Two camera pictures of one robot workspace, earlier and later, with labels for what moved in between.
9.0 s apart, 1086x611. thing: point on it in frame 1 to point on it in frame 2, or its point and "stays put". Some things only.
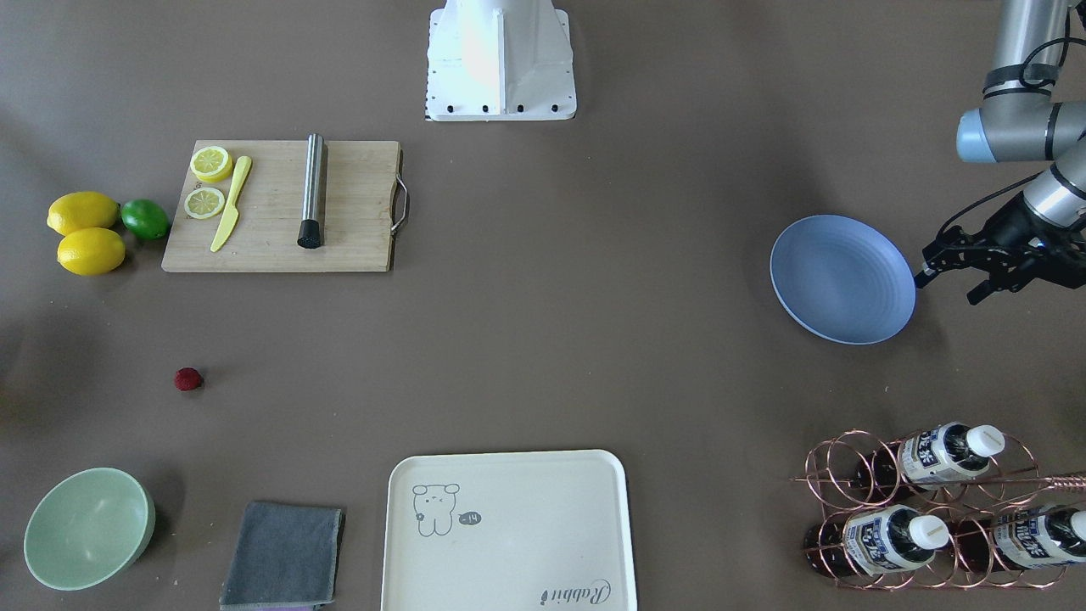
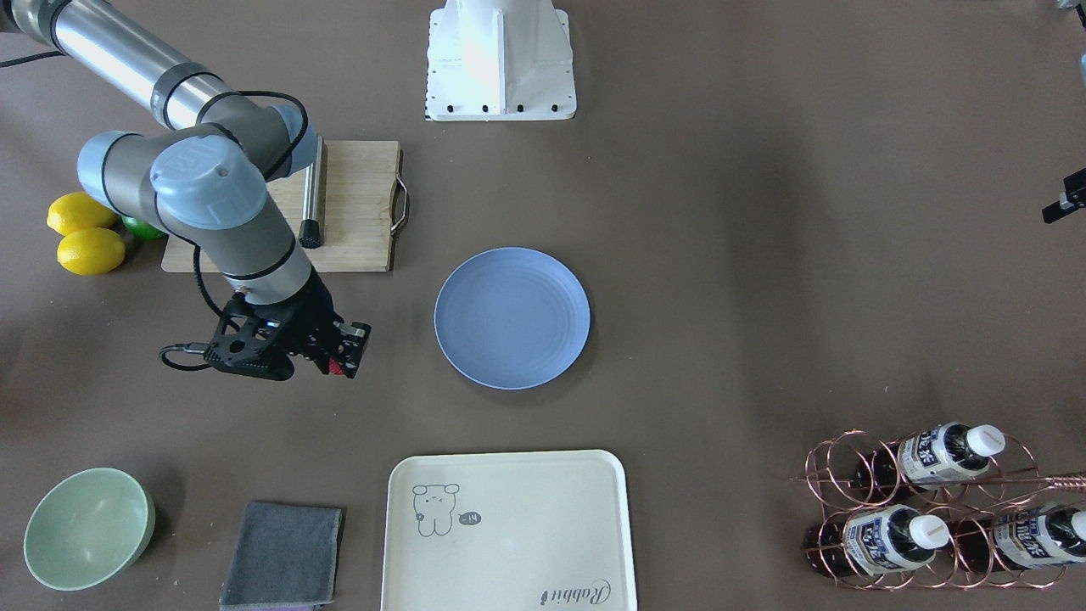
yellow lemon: [82, 212] stays put
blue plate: [842, 278] to [512, 318]
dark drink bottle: [930, 456] stays put
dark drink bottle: [1030, 537] stays put
